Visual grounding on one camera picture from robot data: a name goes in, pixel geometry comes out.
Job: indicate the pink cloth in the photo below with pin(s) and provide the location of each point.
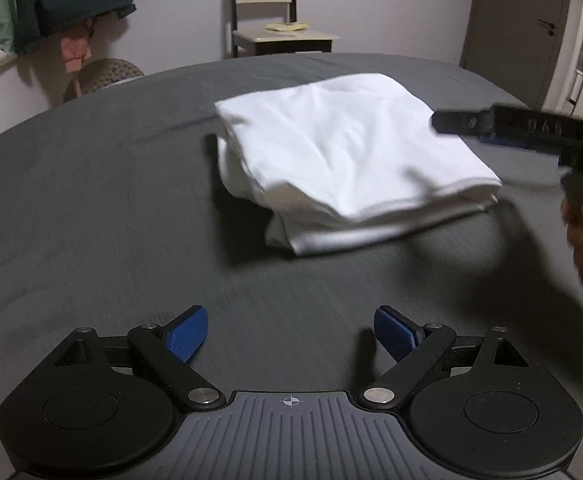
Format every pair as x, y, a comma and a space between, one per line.
76, 47

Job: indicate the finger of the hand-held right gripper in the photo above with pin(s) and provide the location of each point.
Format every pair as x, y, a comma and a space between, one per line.
461, 121

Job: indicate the yellow item on chair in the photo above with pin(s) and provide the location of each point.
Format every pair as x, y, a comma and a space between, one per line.
289, 26

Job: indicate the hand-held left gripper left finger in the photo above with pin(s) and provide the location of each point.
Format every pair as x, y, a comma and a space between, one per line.
189, 334

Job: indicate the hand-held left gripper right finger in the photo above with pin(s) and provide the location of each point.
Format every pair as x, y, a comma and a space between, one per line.
394, 334

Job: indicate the grey door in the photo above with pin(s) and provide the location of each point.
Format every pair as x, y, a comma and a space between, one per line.
516, 20

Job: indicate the white garment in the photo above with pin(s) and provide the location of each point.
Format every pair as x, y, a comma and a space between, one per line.
346, 150

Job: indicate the round beige stool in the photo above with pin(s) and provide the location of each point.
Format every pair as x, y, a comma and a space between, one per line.
106, 75

